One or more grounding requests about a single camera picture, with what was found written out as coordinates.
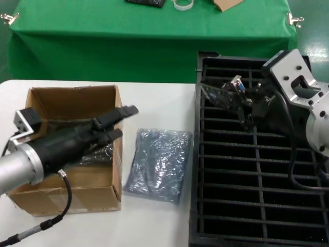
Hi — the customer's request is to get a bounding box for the clear tape roll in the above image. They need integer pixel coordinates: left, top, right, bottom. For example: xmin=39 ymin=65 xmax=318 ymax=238
xmin=171 ymin=0 xmax=194 ymax=11

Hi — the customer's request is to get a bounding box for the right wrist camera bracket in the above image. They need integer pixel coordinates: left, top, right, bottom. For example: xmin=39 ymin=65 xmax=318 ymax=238
xmin=262 ymin=48 xmax=329 ymax=114

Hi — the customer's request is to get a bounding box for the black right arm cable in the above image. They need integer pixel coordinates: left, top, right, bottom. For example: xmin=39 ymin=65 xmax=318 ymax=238
xmin=276 ymin=92 xmax=329 ymax=192

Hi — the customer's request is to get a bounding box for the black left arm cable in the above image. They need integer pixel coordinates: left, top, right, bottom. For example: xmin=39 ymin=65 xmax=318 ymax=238
xmin=0 ymin=168 xmax=73 ymax=247

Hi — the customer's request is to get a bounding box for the brown cardboard piece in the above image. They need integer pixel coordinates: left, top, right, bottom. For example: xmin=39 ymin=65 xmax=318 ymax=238
xmin=212 ymin=0 xmax=244 ymax=13

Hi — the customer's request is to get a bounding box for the black glittery bag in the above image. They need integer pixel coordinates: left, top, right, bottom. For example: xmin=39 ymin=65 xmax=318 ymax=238
xmin=124 ymin=0 xmax=167 ymax=9

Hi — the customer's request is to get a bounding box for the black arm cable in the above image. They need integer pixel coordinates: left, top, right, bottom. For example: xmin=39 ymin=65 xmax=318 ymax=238
xmin=0 ymin=168 xmax=73 ymax=247
xmin=276 ymin=92 xmax=329 ymax=192

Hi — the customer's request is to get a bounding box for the brown cardboard box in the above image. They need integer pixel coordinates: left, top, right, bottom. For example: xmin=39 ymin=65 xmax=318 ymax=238
xmin=7 ymin=85 xmax=123 ymax=217

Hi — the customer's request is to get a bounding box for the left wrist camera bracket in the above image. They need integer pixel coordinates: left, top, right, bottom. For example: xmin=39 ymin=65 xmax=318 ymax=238
xmin=14 ymin=107 xmax=43 ymax=145

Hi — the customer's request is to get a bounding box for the translucent antistatic bag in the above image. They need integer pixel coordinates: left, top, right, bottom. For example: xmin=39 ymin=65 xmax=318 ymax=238
xmin=122 ymin=128 xmax=194 ymax=205

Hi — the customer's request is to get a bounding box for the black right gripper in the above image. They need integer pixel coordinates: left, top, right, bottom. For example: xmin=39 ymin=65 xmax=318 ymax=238
xmin=237 ymin=82 xmax=309 ymax=140

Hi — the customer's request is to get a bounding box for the bagged graphics card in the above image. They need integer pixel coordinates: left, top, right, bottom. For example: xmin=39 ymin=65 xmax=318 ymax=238
xmin=47 ymin=118 xmax=115 ymax=165

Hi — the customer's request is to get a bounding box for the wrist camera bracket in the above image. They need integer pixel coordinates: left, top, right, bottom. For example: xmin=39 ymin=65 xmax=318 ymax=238
xmin=262 ymin=48 xmax=329 ymax=114
xmin=14 ymin=107 xmax=43 ymax=145

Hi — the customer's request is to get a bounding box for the silver binder clip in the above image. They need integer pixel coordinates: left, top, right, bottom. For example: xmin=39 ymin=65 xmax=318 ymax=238
xmin=0 ymin=12 xmax=20 ymax=26
xmin=285 ymin=12 xmax=304 ymax=28

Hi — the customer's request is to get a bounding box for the green tablecloth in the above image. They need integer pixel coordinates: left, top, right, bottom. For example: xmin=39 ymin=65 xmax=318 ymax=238
xmin=7 ymin=0 xmax=299 ymax=84

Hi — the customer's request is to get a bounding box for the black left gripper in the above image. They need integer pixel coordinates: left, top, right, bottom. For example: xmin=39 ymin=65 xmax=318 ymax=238
xmin=32 ymin=104 xmax=140 ymax=176

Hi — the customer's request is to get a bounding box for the black slotted container tray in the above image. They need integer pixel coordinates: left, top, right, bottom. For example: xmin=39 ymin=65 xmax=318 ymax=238
xmin=187 ymin=50 xmax=329 ymax=247

